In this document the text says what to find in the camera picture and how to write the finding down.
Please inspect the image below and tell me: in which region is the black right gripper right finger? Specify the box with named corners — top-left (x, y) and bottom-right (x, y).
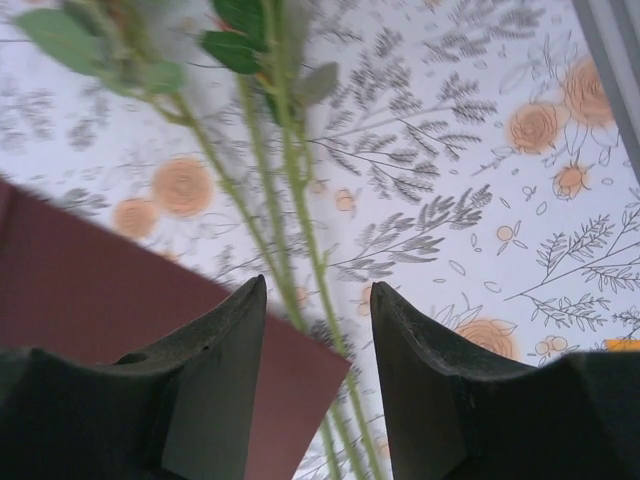
top-left (368, 281), bottom-right (640, 480)

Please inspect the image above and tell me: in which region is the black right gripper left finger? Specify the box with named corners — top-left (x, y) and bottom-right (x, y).
top-left (0, 273), bottom-right (269, 480)

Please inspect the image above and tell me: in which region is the dark red wrapping paper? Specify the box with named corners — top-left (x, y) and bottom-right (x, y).
top-left (0, 172), bottom-right (352, 480)

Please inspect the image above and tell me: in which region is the fake coral rose stem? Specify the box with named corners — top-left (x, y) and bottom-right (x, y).
top-left (199, 24), bottom-right (366, 480)

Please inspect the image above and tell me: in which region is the fake pink rose stem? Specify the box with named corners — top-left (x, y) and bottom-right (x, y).
top-left (9, 0), bottom-right (346, 480)

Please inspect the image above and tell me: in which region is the fake peach rose stem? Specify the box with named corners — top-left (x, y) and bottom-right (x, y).
top-left (209, 0), bottom-right (387, 480)

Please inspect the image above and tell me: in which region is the floral print tablecloth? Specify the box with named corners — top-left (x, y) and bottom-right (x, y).
top-left (0, 0), bottom-right (640, 480)

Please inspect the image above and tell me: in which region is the aluminium side rail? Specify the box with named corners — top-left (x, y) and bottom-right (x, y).
top-left (573, 0), bottom-right (640, 181)

